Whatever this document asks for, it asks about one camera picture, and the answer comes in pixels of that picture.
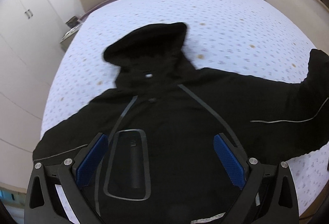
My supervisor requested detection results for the black hooded jacket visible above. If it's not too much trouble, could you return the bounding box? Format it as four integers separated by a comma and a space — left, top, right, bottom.
33, 23, 328, 223

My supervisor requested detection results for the white wardrobe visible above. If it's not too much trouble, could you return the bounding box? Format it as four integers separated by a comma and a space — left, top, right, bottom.
1, 0, 66, 191

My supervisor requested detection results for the floral quilted bed sheet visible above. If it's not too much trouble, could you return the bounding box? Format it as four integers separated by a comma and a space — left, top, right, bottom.
43, 0, 315, 223

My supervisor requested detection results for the bedside table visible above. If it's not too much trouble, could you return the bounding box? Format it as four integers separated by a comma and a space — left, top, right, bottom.
60, 16, 82, 52

